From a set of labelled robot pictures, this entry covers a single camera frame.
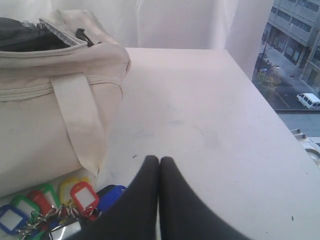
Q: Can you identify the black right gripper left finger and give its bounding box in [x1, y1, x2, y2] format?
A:
[68, 155, 160, 240]

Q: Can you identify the cream fabric duffel bag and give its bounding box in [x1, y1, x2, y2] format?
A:
[0, 9, 131, 197]

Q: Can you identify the white van outside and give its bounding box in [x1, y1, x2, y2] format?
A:
[296, 93, 320, 111]

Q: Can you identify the grey building outside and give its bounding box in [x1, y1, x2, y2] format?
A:
[262, 0, 320, 91]

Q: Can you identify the colourful key tag bunch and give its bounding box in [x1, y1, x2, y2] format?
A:
[0, 177, 127, 240]

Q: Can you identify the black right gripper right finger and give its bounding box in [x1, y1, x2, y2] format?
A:
[158, 156, 248, 240]

